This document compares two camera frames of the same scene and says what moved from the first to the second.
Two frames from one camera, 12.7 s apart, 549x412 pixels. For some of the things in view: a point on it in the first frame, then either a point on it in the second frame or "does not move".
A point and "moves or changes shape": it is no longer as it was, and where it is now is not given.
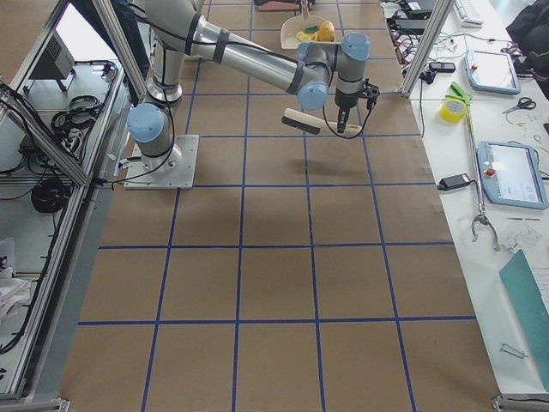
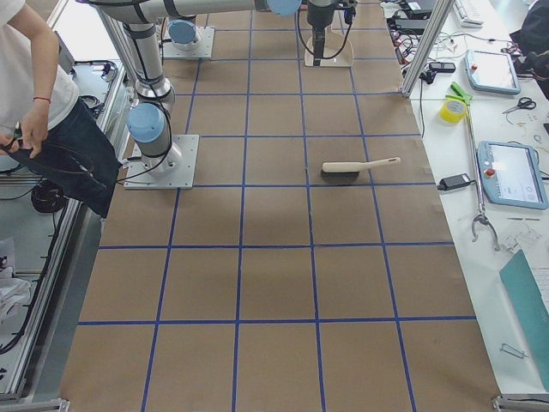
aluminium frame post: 441,10 does not move
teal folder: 531,309 does not move
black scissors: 523,103 does not move
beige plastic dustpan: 292,27 moves or changes shape
